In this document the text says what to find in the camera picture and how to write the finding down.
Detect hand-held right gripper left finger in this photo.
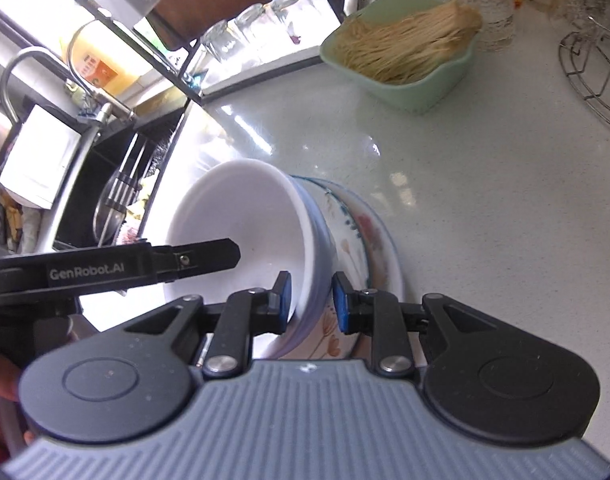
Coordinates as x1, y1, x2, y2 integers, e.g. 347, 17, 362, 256
120, 271, 292, 380

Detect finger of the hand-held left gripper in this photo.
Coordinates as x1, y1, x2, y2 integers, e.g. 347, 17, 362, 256
152, 238, 242, 283

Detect dried noodles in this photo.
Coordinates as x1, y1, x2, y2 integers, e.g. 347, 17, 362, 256
332, 0, 483, 85

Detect textured glass pitcher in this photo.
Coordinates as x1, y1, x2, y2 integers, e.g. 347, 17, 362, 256
420, 0, 516, 53

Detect large steel faucet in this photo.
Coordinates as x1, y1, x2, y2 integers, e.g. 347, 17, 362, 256
0, 46, 136, 126

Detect white drain tray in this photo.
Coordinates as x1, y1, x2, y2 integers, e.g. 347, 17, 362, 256
185, 5, 346, 101

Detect wire cup rack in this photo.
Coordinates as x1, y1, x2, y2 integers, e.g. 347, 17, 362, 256
557, 30, 610, 136

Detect person's left hand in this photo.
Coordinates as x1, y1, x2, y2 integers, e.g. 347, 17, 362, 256
0, 349, 23, 461

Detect floral deep bowl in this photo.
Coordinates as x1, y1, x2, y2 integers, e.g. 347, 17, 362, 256
290, 175, 370, 360

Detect clear drinking glass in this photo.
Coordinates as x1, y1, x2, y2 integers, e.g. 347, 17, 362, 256
201, 20, 246, 63
235, 4, 280, 56
270, 0, 310, 43

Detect green plastic basket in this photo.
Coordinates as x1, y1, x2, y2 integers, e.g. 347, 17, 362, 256
319, 0, 478, 113

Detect black dish rack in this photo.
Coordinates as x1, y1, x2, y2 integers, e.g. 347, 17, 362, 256
0, 0, 366, 106

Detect white plate pink flower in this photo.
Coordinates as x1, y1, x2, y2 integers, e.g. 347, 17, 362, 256
305, 176, 406, 358

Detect yellow oil bottle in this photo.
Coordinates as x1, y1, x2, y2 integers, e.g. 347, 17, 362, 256
67, 22, 140, 96

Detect black sink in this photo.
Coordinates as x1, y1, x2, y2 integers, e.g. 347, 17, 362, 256
52, 105, 190, 251

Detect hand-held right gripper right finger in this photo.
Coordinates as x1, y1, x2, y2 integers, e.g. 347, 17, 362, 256
331, 271, 490, 378

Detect yellow cloth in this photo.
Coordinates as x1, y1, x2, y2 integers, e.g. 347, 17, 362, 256
127, 180, 160, 221

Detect pale blue bowl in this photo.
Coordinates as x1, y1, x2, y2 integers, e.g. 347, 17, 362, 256
277, 176, 336, 360

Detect white square container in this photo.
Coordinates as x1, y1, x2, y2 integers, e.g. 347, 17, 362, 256
0, 104, 83, 209

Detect white bowl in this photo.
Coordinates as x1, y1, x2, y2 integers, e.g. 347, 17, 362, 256
165, 159, 316, 358

